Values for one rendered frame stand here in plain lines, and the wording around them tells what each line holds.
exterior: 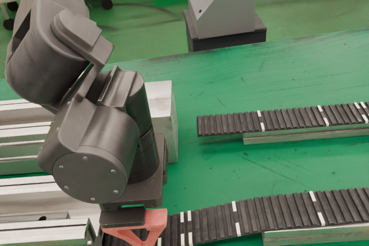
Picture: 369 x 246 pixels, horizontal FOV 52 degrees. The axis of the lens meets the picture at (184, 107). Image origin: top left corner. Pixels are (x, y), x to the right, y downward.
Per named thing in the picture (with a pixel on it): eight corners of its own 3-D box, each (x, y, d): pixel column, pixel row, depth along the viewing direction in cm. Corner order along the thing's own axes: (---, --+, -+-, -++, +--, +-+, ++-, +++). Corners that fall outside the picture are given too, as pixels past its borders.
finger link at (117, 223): (114, 269, 42) (94, 216, 37) (122, 217, 48) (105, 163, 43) (174, 265, 42) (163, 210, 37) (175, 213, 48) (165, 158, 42)
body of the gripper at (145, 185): (100, 215, 39) (81, 163, 34) (114, 147, 47) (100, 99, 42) (163, 210, 38) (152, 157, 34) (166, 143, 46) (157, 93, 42)
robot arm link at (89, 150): (66, 1, 33) (23, 65, 37) (3, 70, 23) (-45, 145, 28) (173, 82, 37) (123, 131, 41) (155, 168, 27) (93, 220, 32)
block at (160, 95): (178, 116, 71) (172, 72, 65) (177, 163, 61) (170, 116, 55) (130, 120, 71) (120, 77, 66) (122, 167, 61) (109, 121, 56)
